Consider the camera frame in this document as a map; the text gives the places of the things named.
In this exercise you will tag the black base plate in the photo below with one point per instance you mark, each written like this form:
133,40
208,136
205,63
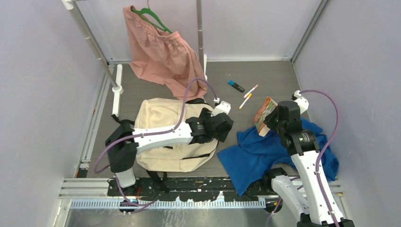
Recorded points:
196,189

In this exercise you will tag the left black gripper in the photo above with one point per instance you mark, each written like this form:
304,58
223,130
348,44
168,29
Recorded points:
205,114

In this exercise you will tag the blue black highlighter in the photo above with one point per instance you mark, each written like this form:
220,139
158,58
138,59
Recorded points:
236,86

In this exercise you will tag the pink cloth garment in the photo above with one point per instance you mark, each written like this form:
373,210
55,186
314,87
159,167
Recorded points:
163,58

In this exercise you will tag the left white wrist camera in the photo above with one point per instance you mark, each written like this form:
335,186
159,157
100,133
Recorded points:
220,107

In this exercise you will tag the beige canvas backpack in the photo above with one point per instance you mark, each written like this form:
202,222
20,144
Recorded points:
162,139

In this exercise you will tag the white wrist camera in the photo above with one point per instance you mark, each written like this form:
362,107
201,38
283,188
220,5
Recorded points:
220,107
301,101

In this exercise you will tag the blue cloth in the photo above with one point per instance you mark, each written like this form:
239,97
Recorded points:
246,162

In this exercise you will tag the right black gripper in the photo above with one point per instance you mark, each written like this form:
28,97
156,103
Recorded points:
269,120

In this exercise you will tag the white clothes rack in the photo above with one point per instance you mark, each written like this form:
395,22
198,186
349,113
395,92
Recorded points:
117,89

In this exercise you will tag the pink white pen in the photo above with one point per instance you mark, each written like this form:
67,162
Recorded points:
250,91

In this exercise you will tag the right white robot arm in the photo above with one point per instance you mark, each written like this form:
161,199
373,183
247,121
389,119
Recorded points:
316,207

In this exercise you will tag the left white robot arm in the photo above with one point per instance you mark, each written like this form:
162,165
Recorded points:
127,178

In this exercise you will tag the green clothes hanger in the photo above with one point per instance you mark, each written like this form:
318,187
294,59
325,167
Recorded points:
151,17

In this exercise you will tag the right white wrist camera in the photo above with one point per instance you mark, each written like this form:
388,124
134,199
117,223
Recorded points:
301,101

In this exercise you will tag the white slotted cable duct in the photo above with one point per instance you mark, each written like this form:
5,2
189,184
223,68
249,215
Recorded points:
118,203

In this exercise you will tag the yellow white pen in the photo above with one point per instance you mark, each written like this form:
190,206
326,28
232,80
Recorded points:
245,101

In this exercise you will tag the orange comic paperback book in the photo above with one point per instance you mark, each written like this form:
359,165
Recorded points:
268,106

